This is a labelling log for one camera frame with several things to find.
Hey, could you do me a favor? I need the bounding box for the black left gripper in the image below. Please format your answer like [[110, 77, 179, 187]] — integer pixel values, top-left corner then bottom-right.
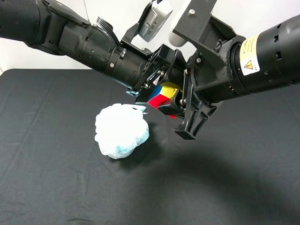
[[135, 44, 186, 119]]

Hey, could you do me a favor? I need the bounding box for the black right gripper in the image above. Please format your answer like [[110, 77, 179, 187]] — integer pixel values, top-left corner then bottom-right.
[[175, 38, 237, 140]]

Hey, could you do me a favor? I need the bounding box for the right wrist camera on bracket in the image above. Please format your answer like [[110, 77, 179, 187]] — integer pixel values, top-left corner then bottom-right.
[[169, 0, 237, 49]]

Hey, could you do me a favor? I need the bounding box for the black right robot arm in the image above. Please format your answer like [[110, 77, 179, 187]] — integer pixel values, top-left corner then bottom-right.
[[174, 15, 300, 140]]

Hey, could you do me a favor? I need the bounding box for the colourful puzzle cube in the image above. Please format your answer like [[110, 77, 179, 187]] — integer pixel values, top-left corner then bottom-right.
[[147, 82, 182, 119]]

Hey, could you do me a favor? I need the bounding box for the black tablecloth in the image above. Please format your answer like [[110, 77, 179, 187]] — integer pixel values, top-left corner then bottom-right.
[[0, 69, 300, 225]]

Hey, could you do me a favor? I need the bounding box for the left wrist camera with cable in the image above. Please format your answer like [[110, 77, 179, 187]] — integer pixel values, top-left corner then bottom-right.
[[121, 0, 173, 46]]

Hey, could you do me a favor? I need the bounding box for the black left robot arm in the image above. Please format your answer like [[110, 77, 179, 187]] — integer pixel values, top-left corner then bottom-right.
[[0, 0, 186, 118]]

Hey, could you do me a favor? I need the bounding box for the light blue bath loofah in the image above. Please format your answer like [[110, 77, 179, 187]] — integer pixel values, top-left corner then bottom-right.
[[95, 103, 150, 159]]

